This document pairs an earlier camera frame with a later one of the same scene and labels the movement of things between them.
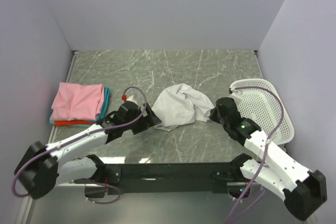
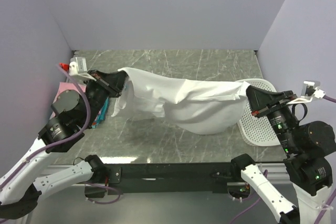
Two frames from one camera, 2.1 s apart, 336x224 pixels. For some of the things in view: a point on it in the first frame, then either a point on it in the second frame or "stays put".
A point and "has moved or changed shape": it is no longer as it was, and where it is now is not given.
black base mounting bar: x=168 y=178 stays put
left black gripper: x=147 y=121 -> x=113 y=82
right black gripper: x=212 y=115 -> x=261 y=100
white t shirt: x=180 y=104 has moved or changed shape
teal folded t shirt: x=100 y=115 stays put
